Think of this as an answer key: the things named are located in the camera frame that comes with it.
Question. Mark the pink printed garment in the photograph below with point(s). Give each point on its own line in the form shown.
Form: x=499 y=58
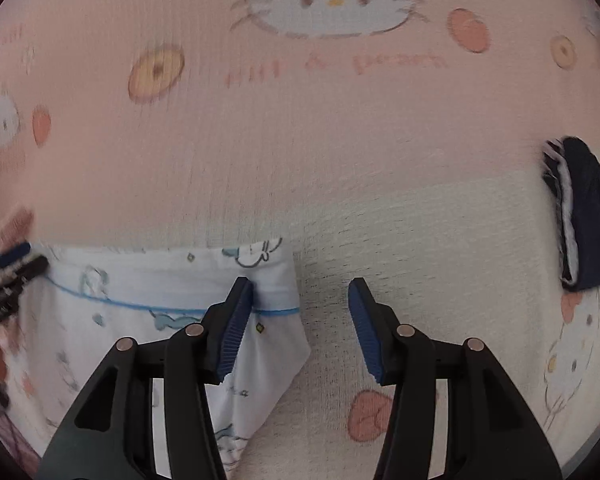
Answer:
x=10 y=225

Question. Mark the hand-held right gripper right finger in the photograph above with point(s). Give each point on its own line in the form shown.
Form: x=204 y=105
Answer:
x=362 y=330

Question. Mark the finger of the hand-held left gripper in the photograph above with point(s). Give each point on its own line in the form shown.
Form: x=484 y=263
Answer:
x=14 y=254
x=25 y=271

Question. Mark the pink cat print sofa cover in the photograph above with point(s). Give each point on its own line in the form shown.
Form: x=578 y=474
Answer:
x=380 y=160

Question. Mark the white cartoon print pants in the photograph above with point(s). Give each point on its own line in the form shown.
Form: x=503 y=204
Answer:
x=130 y=280

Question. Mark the dark navy folded garment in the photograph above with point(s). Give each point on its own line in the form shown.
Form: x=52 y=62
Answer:
x=590 y=210

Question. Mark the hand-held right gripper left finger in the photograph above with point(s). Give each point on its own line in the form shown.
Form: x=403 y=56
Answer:
x=237 y=325

